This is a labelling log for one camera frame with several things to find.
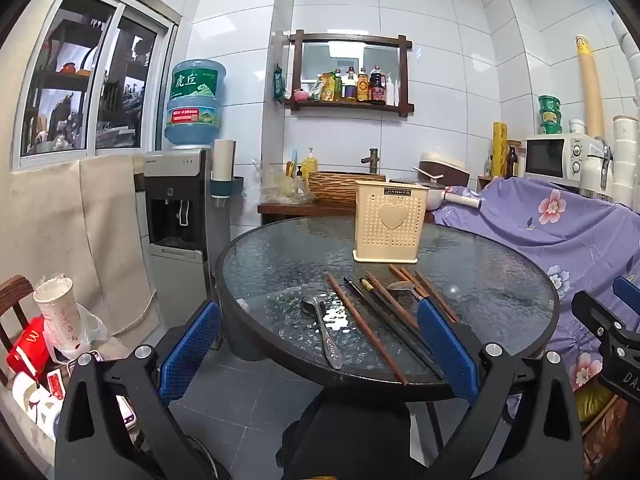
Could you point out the brown glass bottle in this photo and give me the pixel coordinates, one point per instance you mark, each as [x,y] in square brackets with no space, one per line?
[513,162]

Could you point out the wicker pattern basin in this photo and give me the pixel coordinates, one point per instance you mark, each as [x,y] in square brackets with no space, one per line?
[335,187]

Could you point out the beige plastic utensil holder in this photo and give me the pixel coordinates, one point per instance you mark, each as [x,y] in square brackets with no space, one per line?
[392,230]

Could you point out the sliding window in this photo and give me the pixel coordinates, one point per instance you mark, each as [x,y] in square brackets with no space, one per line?
[70,85]

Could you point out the metal spoon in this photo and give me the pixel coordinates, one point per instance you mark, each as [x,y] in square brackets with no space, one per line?
[400,286]
[309,305]

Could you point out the brown wooden chopstick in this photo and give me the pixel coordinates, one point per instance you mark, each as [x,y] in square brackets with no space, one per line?
[367,330]
[407,274]
[394,270]
[395,302]
[435,294]

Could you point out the black chopstick with gold band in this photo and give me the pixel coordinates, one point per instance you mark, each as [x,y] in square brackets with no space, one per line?
[385,304]

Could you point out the yellow oil bottle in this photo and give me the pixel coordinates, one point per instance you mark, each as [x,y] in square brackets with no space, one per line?
[337,87]

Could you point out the bronze faucet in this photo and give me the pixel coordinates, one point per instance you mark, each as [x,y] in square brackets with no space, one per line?
[372,160]

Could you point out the small white bottle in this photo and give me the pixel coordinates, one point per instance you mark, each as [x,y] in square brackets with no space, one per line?
[488,169]

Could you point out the white lidded jar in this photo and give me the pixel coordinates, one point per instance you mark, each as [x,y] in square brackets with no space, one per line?
[577,127]

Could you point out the teal wall holder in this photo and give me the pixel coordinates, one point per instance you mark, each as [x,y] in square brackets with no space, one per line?
[227,186]

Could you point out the white plastic bag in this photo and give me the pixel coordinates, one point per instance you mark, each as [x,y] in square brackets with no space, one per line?
[92,327]

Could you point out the yellow sack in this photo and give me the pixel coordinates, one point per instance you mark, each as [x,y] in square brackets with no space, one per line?
[595,402]

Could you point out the wooden wall shelf with mirror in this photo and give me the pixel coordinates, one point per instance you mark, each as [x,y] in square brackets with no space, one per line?
[350,108]

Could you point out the beige hanging cloth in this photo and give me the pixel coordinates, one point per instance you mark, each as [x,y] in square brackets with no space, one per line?
[60,220]

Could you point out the yellow snack bag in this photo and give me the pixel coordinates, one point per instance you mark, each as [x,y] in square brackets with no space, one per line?
[322,87]

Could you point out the pink small dish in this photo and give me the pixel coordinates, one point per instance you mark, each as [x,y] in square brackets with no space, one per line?
[300,95]

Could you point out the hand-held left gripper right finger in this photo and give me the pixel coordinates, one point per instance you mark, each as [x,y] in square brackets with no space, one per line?
[447,345]

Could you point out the amber sauce bottle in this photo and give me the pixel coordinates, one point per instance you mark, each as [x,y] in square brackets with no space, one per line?
[363,87]

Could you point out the purple floral cloth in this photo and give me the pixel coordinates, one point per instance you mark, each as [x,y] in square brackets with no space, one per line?
[560,255]

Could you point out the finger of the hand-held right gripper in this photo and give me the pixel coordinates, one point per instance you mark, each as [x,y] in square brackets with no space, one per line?
[600,315]
[627,291]

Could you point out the yellow wrap roll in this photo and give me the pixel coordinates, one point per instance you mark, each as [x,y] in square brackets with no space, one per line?
[500,150]

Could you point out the grey water dispenser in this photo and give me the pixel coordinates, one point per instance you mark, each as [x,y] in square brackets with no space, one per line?
[172,175]

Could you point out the yellow soap dispenser bottle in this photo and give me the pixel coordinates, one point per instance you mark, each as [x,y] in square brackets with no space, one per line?
[310,164]

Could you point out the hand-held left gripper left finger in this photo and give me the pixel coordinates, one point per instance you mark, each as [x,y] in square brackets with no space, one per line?
[192,345]

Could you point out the small wooden box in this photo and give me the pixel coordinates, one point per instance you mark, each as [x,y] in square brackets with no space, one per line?
[485,183]

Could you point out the white microwave oven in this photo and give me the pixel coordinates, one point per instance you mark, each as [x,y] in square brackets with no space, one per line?
[547,157]

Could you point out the blue water jug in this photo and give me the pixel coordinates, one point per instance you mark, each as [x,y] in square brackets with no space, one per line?
[195,105]

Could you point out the wooden counter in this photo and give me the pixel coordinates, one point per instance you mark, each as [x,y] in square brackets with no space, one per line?
[300,208]

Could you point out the red paper bag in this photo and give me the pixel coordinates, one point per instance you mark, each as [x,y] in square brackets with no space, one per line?
[27,352]

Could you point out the wooden chair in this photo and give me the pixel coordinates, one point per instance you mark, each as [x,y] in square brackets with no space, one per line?
[15,287]

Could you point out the round glass table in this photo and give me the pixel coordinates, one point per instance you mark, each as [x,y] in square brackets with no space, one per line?
[280,265]

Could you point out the large white paper cup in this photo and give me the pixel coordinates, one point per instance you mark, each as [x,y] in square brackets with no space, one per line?
[57,320]

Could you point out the white squeeze bottle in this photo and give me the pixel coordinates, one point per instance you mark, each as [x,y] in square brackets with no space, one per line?
[390,92]

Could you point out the bottle with purple label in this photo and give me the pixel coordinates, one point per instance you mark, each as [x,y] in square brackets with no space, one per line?
[351,87]

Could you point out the stacks of white cups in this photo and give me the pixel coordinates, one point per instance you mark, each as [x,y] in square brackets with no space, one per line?
[627,160]

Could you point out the brown white rice cooker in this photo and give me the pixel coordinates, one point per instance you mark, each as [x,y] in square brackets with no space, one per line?
[447,167]

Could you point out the white pipe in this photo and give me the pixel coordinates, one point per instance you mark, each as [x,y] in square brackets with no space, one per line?
[627,45]

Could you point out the tall brown paper cup stack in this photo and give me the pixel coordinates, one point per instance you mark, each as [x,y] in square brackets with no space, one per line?
[591,90]

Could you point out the clear plastic bag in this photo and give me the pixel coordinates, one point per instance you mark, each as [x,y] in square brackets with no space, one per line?
[275,185]

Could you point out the dark soy sauce bottle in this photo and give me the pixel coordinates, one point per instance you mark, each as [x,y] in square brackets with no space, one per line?
[377,89]

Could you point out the white electric kettle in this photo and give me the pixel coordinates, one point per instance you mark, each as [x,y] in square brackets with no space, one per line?
[592,170]

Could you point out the green hanging packet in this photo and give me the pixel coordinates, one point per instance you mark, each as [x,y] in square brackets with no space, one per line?
[279,82]

